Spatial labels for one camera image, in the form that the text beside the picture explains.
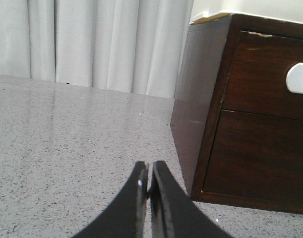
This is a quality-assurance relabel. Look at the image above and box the white drawer knob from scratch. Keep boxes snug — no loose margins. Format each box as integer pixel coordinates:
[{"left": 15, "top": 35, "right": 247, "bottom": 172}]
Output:
[{"left": 286, "top": 62, "right": 303, "bottom": 94}]

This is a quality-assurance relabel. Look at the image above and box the dark wooden drawer cabinet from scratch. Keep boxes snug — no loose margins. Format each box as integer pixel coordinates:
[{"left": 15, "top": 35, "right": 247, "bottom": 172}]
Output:
[{"left": 171, "top": 14, "right": 303, "bottom": 214}]

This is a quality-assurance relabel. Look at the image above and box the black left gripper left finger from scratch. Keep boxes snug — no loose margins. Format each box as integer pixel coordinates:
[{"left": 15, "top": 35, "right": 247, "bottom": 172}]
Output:
[{"left": 74, "top": 161, "right": 148, "bottom": 238}]

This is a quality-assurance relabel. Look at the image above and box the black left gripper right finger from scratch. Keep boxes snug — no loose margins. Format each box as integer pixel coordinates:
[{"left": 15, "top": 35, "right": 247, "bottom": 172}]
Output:
[{"left": 150, "top": 161, "right": 230, "bottom": 238}]

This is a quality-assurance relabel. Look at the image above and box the white curtain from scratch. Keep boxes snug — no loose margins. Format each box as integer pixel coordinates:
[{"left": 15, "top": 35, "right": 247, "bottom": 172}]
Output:
[{"left": 0, "top": 0, "right": 193, "bottom": 98}]

